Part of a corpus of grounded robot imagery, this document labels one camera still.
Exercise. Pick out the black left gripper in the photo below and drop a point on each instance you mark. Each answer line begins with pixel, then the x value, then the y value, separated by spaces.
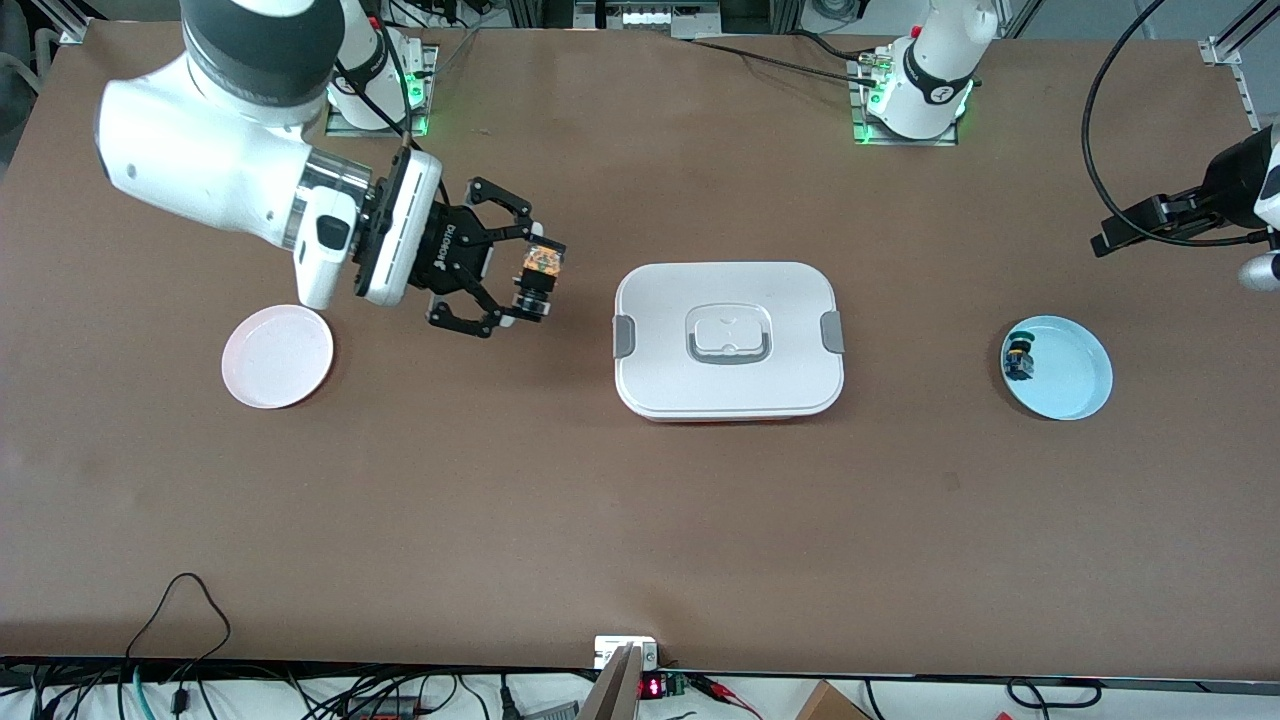
pixel 1225 180

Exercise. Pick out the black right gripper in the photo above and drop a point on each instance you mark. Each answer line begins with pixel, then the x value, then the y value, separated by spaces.
pixel 447 256

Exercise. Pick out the orange and black switch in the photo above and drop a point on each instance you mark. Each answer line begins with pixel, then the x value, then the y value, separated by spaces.
pixel 535 290

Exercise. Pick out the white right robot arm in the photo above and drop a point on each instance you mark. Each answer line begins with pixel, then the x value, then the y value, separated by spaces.
pixel 200 150

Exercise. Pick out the white lidded box grey clips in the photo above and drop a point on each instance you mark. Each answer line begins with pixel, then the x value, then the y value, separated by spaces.
pixel 730 385

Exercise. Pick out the brown cardboard box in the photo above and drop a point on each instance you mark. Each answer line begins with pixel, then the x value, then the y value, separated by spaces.
pixel 830 705

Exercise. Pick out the light blue round plate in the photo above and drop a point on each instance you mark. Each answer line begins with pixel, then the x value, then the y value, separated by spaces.
pixel 1075 370

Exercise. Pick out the pink round plate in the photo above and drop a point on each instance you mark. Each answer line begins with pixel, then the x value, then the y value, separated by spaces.
pixel 278 357

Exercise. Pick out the white power strip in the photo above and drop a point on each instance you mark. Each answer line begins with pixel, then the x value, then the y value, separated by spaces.
pixel 650 17

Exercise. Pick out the black power plug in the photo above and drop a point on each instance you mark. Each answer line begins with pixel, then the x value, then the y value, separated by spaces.
pixel 510 700

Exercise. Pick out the grey plastic part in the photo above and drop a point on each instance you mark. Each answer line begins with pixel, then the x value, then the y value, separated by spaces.
pixel 555 712

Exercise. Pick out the small board red LED display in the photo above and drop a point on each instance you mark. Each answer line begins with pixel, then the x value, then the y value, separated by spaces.
pixel 652 688

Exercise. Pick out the black device red markings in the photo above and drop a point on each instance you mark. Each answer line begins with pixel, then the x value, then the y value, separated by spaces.
pixel 385 712

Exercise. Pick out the red and black clip leads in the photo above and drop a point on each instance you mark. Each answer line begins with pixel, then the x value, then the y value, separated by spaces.
pixel 715 685

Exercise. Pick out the green and black switch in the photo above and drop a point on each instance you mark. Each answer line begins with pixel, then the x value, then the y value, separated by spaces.
pixel 1020 360

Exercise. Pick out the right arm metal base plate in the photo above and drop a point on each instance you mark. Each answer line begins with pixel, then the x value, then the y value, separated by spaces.
pixel 430 100

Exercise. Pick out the aluminium frame profile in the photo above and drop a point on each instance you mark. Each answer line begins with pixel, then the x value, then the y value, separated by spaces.
pixel 78 28
pixel 1222 50

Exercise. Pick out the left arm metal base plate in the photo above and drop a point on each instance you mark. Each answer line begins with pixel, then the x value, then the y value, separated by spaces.
pixel 905 141

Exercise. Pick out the small white mounting bracket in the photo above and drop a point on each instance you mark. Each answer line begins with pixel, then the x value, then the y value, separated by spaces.
pixel 605 650

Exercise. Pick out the aluminium camera mount bar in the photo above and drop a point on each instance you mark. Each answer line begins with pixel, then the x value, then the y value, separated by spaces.
pixel 615 690

